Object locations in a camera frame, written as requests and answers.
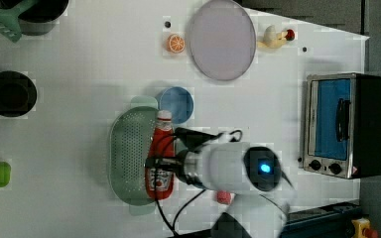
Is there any black cylinder holder with spatula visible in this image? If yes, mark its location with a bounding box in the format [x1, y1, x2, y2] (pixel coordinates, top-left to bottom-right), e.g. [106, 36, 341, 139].
[18, 0, 69, 36]

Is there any peeled banana toy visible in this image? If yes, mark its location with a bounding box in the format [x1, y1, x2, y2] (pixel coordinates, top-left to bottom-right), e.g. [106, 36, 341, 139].
[257, 25, 288, 49]

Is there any short black cylinder cup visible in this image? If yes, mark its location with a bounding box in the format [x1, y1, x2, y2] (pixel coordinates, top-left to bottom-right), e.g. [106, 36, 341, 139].
[0, 70, 38, 117]

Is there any orange slice toy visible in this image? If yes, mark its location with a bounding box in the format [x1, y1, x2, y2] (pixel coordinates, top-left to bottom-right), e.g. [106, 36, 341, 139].
[166, 34, 186, 54]

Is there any green plastic spatula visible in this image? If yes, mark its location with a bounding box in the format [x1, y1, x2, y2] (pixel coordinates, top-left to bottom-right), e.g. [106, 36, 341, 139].
[0, 0, 40, 43]

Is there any round grey plate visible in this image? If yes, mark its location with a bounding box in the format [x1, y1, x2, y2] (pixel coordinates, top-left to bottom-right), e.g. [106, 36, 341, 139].
[188, 0, 257, 80]

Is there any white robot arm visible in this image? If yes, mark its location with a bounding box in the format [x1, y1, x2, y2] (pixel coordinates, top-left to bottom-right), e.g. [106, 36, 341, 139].
[145, 128, 296, 238]

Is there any green oval strainer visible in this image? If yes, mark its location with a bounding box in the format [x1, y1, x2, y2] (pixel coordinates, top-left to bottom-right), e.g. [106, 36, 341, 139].
[107, 96, 158, 216]

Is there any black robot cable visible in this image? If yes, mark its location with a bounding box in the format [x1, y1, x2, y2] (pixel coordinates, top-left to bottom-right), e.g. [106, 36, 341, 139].
[152, 130, 244, 238]

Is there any red ketchup bottle toy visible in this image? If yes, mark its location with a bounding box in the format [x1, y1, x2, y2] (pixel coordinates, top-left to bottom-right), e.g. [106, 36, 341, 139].
[145, 110, 175, 200]

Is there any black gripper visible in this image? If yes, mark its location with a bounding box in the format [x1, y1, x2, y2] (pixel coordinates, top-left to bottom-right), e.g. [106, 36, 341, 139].
[145, 127, 217, 173]

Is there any blue bowl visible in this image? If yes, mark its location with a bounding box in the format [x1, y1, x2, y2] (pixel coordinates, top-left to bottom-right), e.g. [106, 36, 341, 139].
[156, 86, 193, 124]

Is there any blue crate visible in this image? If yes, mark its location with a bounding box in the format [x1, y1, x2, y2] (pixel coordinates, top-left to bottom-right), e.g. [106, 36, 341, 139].
[279, 202, 363, 238]

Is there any red strawberry toy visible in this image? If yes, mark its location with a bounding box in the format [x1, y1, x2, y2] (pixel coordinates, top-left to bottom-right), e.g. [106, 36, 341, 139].
[286, 29, 296, 41]

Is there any yellow red toy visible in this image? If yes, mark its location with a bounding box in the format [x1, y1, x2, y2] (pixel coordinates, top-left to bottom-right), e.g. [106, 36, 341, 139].
[351, 218, 379, 238]

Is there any silver toaster oven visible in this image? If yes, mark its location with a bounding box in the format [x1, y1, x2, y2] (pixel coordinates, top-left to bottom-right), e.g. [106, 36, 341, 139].
[303, 72, 381, 179]

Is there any green lime toy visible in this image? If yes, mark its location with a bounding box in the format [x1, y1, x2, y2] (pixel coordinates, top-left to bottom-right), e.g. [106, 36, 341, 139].
[0, 162, 11, 187]

